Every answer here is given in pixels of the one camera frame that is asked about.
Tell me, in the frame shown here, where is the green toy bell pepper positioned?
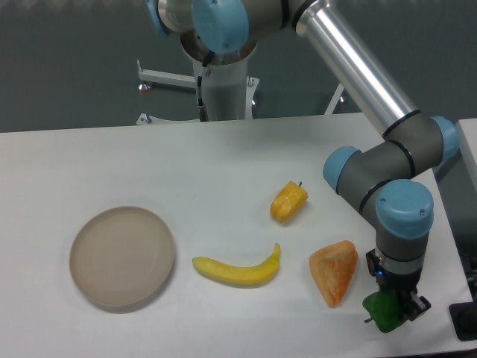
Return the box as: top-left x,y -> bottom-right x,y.
362,289 -> 407,333

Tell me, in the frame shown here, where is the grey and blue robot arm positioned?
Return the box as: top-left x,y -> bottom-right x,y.
145,1 -> 459,322

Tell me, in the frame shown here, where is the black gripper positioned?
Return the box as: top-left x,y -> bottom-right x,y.
366,249 -> 432,321

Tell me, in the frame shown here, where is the beige round plate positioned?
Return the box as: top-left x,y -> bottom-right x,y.
69,206 -> 175,313

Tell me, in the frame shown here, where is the orange toy sandwich triangle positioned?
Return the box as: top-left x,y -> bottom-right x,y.
309,240 -> 358,307

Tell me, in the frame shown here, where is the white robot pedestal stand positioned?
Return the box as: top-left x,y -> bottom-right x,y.
134,33 -> 347,126

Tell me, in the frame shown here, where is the yellow toy banana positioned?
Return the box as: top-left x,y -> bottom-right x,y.
192,243 -> 281,287

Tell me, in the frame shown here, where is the yellow toy bell pepper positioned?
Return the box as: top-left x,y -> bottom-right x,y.
270,181 -> 309,223

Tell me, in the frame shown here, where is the black cable on pedestal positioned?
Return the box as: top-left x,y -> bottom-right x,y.
196,50 -> 216,122

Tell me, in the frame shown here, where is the white side table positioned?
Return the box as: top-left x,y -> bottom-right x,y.
435,119 -> 476,189

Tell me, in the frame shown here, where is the black device at table edge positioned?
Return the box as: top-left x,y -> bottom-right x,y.
449,302 -> 476,342

